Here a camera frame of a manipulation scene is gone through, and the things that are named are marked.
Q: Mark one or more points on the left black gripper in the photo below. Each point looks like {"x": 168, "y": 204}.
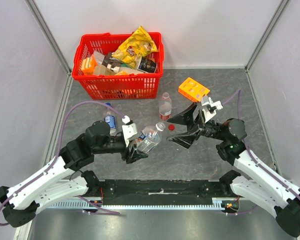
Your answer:
{"x": 136, "y": 155}

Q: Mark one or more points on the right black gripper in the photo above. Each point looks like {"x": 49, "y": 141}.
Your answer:
{"x": 198, "y": 124}

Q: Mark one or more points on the red bottle cap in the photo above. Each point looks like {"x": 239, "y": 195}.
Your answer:
{"x": 171, "y": 127}

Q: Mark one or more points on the small bottle white cap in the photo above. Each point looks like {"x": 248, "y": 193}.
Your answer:
{"x": 150, "y": 137}

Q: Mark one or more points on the clear bottle red label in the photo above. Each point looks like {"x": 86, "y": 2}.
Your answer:
{"x": 165, "y": 106}

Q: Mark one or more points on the clear bottle blue label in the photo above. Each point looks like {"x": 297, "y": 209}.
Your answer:
{"x": 110, "y": 119}

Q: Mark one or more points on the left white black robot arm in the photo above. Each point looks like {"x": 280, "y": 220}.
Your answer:
{"x": 21, "y": 203}

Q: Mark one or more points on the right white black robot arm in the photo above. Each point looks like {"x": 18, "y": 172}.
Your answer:
{"x": 254, "y": 180}

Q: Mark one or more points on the beige pump bottle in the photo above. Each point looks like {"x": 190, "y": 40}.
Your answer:
{"x": 115, "y": 71}

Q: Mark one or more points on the orange cardboard box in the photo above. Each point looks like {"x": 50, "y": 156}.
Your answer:
{"x": 193, "y": 90}

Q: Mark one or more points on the red plastic shopping basket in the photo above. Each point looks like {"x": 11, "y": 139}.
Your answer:
{"x": 111, "y": 87}

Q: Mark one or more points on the black instant noodle cup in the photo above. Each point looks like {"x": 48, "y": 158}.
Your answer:
{"x": 146, "y": 65}

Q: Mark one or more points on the brown snack packet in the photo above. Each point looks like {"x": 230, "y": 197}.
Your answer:
{"x": 110, "y": 60}

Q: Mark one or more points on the yellow chips bag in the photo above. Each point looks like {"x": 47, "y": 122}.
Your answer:
{"x": 138, "y": 45}

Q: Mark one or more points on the orange yellow sponge pack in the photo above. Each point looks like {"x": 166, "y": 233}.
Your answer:
{"x": 88, "y": 65}

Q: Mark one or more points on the clear plastic packet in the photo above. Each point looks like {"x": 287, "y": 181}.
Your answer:
{"x": 99, "y": 57}

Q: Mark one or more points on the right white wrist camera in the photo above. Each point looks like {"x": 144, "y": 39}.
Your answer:
{"x": 209, "y": 108}

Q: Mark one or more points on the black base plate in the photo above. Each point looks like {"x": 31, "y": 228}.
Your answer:
{"x": 159, "y": 192}

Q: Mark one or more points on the white slotted cable duct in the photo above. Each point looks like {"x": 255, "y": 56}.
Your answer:
{"x": 79, "y": 204}

